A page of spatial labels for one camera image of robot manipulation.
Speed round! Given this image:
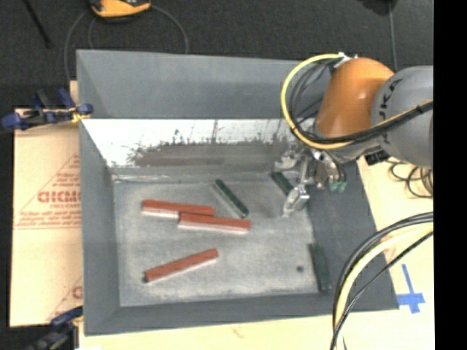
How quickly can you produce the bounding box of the dark green flat block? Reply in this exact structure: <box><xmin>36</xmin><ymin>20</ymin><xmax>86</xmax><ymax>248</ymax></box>
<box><xmin>212</xmin><ymin>178</ymin><xmax>250</xmax><ymax>220</ymax></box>
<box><xmin>270</xmin><ymin>171</ymin><xmax>295</xmax><ymax>196</ymax></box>
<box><xmin>308</xmin><ymin>242</ymin><xmax>333</xmax><ymax>293</ymax></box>

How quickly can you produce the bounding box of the black cylinder on white bracket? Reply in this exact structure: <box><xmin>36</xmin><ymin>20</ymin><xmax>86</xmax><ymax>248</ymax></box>
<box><xmin>363</xmin><ymin>149</ymin><xmax>390</xmax><ymax>166</ymax></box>

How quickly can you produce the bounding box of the brown cardboard board, red print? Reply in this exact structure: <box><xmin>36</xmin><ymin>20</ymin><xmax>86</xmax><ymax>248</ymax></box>
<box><xmin>8</xmin><ymin>107</ymin><xmax>85</xmax><ymax>328</ymax></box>

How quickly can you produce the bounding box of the grey metal bin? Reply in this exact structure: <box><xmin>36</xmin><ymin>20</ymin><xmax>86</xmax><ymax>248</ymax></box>
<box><xmin>75</xmin><ymin>49</ymin><xmax>400</xmax><ymax>335</ymax></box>

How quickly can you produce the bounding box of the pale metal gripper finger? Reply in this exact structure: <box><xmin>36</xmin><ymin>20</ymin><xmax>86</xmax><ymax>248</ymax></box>
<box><xmin>291</xmin><ymin>190</ymin><xmax>312</xmax><ymax>212</ymax></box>
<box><xmin>282</xmin><ymin>184</ymin><xmax>304</xmax><ymax>218</ymax></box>

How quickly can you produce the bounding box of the red-brown flat block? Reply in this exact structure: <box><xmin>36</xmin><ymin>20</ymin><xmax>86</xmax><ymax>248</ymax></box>
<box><xmin>140</xmin><ymin>199</ymin><xmax>217</xmax><ymax>220</ymax></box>
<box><xmin>143</xmin><ymin>248</ymin><xmax>220</xmax><ymax>284</ymax></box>
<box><xmin>177</xmin><ymin>211</ymin><xmax>252</xmax><ymax>236</ymax></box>

